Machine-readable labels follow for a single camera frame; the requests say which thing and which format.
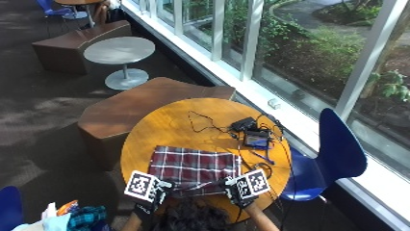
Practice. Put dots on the person's left hand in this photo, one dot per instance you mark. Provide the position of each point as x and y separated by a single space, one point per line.
147 210

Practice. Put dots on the person's right hand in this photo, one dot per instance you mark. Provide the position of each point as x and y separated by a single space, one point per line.
241 202

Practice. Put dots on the red plaid cloth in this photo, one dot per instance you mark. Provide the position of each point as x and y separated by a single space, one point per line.
195 166

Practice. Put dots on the white marker cube left glove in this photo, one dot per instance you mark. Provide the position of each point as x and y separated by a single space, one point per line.
141 186

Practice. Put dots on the white marker cube glove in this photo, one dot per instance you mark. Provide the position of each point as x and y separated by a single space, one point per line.
253 183
141 186

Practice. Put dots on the white marker cube right glove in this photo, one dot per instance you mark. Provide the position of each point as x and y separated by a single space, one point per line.
253 183

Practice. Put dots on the blue pen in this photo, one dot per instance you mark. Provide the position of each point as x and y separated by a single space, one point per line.
264 158

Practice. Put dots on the black device with blue screen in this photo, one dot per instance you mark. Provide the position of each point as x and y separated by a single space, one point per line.
257 139

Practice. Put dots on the black power box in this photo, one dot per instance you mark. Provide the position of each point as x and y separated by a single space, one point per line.
244 124

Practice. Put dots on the teal plaid garment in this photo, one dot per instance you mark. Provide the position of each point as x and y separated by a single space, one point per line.
87 216

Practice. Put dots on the orange packet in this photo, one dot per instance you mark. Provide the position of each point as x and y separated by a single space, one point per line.
68 207

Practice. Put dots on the large brown bench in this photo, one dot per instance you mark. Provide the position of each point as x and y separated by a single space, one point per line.
128 109

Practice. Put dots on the small white window latch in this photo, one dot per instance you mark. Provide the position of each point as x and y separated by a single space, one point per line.
273 103

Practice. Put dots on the blue plastic chair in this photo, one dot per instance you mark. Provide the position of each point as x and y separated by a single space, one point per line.
337 154
53 9
10 208

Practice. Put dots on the grey round side table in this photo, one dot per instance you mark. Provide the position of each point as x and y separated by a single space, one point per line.
119 49

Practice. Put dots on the small brown bench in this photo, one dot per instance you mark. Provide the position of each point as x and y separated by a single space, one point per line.
72 45

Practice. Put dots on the black bag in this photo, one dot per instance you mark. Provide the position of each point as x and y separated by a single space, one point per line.
116 15

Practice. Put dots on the wooden table with white leg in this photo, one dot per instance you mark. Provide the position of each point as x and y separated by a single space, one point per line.
83 2

